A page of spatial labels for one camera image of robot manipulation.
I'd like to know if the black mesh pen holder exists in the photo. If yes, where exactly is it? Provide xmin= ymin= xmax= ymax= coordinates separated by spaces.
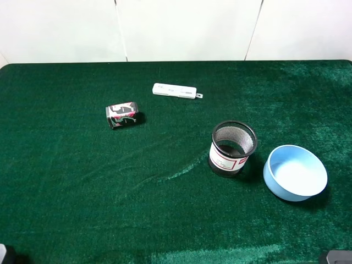
xmin=208 ymin=120 xmax=258 ymax=178

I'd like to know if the white power strip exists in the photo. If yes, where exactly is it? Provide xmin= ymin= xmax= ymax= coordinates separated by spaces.
xmin=152 ymin=83 xmax=203 ymax=100

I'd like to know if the black red patterned box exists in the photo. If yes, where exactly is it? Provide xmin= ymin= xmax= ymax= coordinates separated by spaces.
xmin=106 ymin=102 xmax=139 ymax=129

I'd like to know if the green velvet tablecloth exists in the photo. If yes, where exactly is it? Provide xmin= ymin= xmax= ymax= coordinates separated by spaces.
xmin=1 ymin=60 xmax=351 ymax=263

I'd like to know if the light blue bowl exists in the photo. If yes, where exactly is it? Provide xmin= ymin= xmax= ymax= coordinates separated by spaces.
xmin=263 ymin=145 xmax=328 ymax=202

